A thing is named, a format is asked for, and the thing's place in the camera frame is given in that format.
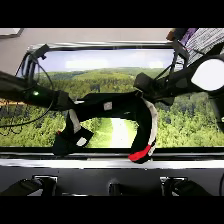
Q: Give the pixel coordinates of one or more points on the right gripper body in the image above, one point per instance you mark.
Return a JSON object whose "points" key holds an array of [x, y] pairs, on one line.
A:
{"points": [[145, 85]]}

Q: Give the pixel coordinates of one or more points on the purple garment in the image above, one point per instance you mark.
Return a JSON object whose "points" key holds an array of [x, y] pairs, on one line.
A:
{"points": [[187, 35]]}

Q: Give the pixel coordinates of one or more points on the striped shirt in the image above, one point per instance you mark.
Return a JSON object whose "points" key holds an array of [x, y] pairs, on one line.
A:
{"points": [[206, 40]]}

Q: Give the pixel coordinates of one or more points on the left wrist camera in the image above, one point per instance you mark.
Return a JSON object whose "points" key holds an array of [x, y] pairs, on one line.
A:
{"points": [[40, 51]]}

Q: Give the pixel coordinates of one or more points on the black long-sleeved shirt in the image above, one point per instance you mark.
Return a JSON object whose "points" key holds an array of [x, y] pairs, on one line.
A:
{"points": [[113, 106]]}

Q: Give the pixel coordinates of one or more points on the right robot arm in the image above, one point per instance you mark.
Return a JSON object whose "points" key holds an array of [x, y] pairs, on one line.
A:
{"points": [[200, 78]]}

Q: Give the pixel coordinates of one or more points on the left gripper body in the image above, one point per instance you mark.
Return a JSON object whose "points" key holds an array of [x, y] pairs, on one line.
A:
{"points": [[64, 100]]}

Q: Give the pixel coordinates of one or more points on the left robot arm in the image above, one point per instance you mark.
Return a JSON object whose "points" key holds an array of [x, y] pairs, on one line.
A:
{"points": [[20, 90]]}

